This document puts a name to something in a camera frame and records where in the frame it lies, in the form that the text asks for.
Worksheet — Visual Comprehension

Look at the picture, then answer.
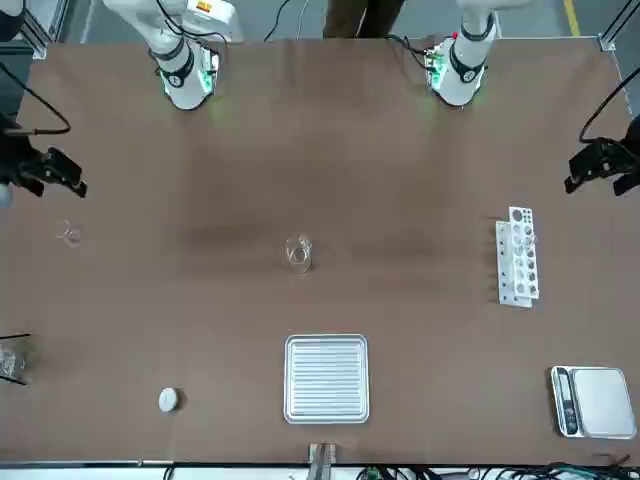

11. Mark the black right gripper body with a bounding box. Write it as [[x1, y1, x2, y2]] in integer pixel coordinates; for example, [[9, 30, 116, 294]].
[[0, 142, 51, 191]]

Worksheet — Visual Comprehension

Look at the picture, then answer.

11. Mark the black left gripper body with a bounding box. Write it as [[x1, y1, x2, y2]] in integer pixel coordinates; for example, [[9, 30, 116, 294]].
[[602, 115, 640, 174]]

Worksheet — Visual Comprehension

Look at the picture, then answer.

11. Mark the clear glass beaker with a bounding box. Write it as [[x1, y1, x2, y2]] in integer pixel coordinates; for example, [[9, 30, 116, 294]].
[[284, 233, 315, 274]]

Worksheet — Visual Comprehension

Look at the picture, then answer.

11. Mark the white test tube rack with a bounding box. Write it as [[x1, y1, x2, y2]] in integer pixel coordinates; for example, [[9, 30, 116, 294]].
[[494, 205, 542, 309]]

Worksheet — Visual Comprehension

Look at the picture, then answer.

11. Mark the small clear glass cup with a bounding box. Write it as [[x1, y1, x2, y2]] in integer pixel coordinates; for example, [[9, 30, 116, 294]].
[[54, 218, 82, 246]]

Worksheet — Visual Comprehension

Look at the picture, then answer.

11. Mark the glass alcohol lamp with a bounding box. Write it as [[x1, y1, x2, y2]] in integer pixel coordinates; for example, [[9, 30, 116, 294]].
[[0, 343, 29, 377]]

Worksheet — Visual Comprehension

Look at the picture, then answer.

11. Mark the silver digital scale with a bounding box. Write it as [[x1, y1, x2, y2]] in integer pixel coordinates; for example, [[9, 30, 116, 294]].
[[550, 365, 638, 440]]

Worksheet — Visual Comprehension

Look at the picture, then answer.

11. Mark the person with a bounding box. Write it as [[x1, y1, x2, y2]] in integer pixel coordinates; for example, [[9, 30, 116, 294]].
[[322, 0, 404, 40]]

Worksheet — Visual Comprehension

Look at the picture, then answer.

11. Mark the white side table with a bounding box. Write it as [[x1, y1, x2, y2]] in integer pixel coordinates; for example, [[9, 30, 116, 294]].
[[0, 464, 640, 480]]

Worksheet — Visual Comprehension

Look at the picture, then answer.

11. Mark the ribbed metal tray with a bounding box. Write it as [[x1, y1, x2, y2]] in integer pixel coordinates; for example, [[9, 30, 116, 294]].
[[283, 333, 371, 425]]

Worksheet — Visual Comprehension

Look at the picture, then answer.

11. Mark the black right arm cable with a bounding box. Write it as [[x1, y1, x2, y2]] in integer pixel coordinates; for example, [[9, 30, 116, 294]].
[[0, 64, 71, 137]]

